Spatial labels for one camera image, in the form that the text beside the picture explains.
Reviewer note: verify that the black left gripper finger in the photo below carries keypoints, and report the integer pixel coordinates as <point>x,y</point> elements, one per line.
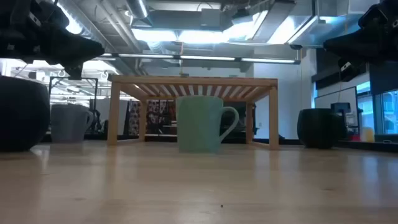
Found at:
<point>74,49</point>
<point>74,71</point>

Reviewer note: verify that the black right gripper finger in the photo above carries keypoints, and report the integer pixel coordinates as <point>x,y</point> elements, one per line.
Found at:
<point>349,70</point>
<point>370,46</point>

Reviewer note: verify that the grey ceramic mug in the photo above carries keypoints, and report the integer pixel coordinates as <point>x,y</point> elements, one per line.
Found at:
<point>68,124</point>

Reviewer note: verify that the black round mug beige base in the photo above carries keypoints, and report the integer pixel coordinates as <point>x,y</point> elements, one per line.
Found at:
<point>317,129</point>

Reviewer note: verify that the large black round mug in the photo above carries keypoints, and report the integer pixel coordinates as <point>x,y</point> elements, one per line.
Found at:
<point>21,115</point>

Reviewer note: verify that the mint green ceramic mug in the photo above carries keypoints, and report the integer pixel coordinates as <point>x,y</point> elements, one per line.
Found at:
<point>199,124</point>

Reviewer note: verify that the small dark monitor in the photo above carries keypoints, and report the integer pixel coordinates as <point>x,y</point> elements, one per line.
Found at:
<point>340,107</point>

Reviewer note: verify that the white cabinet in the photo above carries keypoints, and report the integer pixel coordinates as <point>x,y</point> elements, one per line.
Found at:
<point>121,116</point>

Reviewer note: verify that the yellow container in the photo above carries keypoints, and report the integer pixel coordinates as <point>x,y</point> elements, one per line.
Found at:
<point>367,134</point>

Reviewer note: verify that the patterned hanging cloth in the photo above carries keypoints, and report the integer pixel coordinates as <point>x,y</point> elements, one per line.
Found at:
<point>155,116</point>

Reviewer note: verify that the wooden slatted rack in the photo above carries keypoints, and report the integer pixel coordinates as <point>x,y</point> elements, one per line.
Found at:
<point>192,81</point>

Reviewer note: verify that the large dark screen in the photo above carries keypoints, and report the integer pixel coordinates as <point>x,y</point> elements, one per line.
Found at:
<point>239,121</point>

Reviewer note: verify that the long ceiling light strip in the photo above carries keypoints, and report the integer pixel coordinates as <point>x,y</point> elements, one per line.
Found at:
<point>205,58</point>

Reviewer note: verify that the black metal frame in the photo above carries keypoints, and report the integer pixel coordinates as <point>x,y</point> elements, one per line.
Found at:
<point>93,93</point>

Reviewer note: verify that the dome security camera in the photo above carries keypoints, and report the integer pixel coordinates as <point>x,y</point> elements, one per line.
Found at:
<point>295,47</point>

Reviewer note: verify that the round silver air duct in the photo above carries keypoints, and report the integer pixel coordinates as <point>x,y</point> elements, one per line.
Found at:
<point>138,7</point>

